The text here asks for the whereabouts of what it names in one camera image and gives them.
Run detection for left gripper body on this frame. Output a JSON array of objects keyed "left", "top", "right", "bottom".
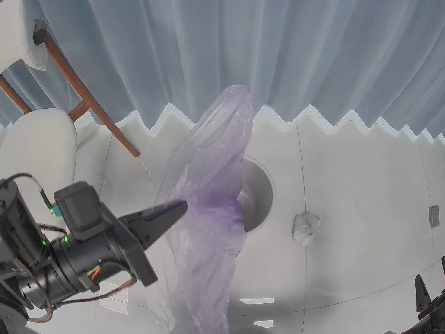
[{"left": 52, "top": 202, "right": 159, "bottom": 293}]

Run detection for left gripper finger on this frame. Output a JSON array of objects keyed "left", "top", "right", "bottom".
[
  {"left": 119, "top": 201, "right": 188, "bottom": 226},
  {"left": 129, "top": 205, "right": 188, "bottom": 252}
]

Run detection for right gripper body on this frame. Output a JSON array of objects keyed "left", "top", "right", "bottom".
[{"left": 418, "top": 288, "right": 445, "bottom": 323}]

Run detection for purple plastic bag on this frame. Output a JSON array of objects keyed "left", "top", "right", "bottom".
[{"left": 145, "top": 84, "right": 254, "bottom": 334}]

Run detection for white paper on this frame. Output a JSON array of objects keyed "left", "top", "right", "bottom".
[{"left": 292, "top": 212, "right": 321, "bottom": 246}]

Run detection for white trash bin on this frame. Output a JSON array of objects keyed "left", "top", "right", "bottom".
[{"left": 239, "top": 154, "right": 277, "bottom": 235}]

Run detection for white cushioned wooden chair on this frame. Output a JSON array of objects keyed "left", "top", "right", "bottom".
[{"left": 0, "top": 0, "right": 140, "bottom": 232}]

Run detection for white curtain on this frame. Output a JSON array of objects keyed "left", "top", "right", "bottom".
[{"left": 0, "top": 0, "right": 445, "bottom": 140}]

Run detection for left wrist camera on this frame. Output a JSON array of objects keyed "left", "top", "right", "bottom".
[{"left": 53, "top": 182, "right": 106, "bottom": 241}]

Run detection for black cable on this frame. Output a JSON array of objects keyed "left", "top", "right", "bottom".
[{"left": 0, "top": 173, "right": 53, "bottom": 215}]

